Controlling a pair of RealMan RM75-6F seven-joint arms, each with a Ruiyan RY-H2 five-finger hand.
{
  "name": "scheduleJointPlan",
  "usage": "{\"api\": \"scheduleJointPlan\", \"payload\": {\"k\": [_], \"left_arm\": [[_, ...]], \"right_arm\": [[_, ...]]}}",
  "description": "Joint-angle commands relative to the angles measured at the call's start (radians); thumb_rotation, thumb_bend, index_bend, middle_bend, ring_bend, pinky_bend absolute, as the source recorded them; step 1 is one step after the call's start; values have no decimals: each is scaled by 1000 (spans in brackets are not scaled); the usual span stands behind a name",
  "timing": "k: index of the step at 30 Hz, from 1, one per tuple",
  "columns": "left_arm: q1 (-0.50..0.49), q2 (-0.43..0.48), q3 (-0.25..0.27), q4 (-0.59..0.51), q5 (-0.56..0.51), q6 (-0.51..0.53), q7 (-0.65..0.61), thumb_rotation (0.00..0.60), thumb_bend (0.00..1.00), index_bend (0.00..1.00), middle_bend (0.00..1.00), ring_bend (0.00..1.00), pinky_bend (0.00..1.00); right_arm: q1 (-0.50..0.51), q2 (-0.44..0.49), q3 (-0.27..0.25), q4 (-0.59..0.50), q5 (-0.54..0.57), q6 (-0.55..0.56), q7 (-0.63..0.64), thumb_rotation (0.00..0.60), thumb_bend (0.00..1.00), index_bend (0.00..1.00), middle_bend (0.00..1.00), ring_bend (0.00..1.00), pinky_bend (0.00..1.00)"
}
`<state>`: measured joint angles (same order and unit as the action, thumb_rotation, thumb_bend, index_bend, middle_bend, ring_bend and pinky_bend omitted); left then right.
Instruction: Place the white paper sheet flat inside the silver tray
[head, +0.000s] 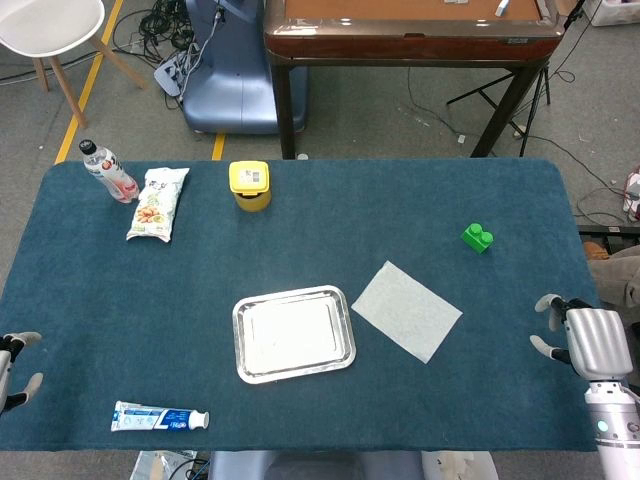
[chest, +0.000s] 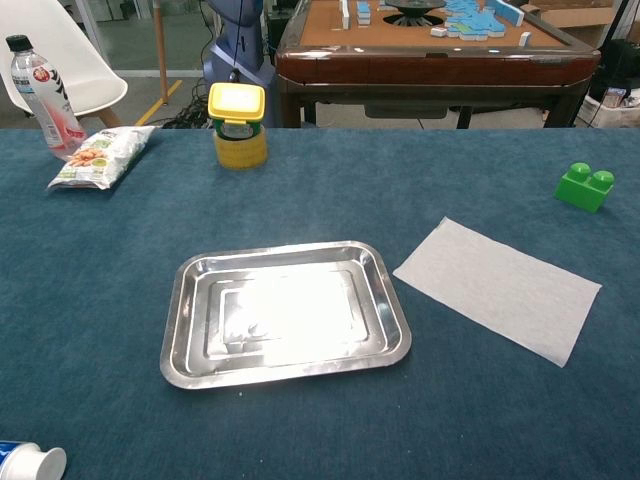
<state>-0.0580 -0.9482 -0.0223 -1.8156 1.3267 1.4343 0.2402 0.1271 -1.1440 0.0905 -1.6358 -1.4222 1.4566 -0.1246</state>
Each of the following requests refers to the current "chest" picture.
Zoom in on white paper sheet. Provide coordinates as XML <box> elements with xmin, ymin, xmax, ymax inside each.
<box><xmin>392</xmin><ymin>216</ymin><xmax>603</xmax><ymax>369</ymax></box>

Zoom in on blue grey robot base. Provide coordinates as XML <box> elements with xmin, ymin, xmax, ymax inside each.
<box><xmin>202</xmin><ymin>0</ymin><xmax>277</xmax><ymax>129</ymax></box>

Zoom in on silver metal tray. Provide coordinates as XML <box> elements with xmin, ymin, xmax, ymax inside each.
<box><xmin>159</xmin><ymin>240</ymin><xmax>413</xmax><ymax>391</ymax></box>

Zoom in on yellow lidded jar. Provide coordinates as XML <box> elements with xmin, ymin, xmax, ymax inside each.
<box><xmin>207</xmin><ymin>82</ymin><xmax>270</xmax><ymax>171</ymax></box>

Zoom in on brown mahjong table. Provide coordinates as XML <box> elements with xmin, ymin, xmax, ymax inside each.
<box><xmin>274</xmin><ymin>0</ymin><xmax>602</xmax><ymax>130</ymax></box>

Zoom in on white snack bag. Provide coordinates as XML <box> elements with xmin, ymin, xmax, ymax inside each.
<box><xmin>46</xmin><ymin>125</ymin><xmax>156</xmax><ymax>192</ymax></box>

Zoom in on black table centre dome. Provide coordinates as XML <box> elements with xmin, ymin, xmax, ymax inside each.
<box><xmin>383</xmin><ymin>0</ymin><xmax>448</xmax><ymax>28</ymax></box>

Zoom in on wooden pole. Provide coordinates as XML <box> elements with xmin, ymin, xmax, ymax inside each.
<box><xmin>152</xmin><ymin>0</ymin><xmax>170</xmax><ymax>105</ymax></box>

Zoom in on blue mahjong tile pile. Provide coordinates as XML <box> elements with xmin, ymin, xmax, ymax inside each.
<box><xmin>443</xmin><ymin>0</ymin><xmax>507</xmax><ymax>41</ymax></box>

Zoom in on green building block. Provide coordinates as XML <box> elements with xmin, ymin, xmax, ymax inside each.
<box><xmin>553</xmin><ymin>162</ymin><xmax>616</xmax><ymax>215</ymax></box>

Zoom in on white chair wooden legs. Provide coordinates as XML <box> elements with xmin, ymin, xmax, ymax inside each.
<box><xmin>0</xmin><ymin>0</ymin><xmax>129</xmax><ymax>129</ymax></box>

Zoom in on blue mahjong tile row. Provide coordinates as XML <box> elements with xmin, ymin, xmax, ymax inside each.
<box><xmin>492</xmin><ymin>0</ymin><xmax>526</xmax><ymax>27</ymax></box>

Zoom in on clear bottle pink label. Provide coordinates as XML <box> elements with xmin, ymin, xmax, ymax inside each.
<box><xmin>5</xmin><ymin>34</ymin><xmax>88</xmax><ymax>161</ymax></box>

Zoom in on white storage box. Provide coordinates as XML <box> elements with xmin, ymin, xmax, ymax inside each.
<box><xmin>579</xmin><ymin>88</ymin><xmax>640</xmax><ymax>129</ymax></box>

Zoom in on blue white toothpaste tube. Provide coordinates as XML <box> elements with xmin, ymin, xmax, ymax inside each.
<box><xmin>0</xmin><ymin>440</ymin><xmax>68</xmax><ymax>480</ymax></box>

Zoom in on black floor cable bundle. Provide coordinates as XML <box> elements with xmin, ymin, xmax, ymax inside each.
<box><xmin>162</xmin><ymin>79</ymin><xmax>212</xmax><ymax>129</ymax></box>

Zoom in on black hanging cable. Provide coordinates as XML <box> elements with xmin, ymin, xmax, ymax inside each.
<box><xmin>228</xmin><ymin>0</ymin><xmax>248</xmax><ymax>84</ymax></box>

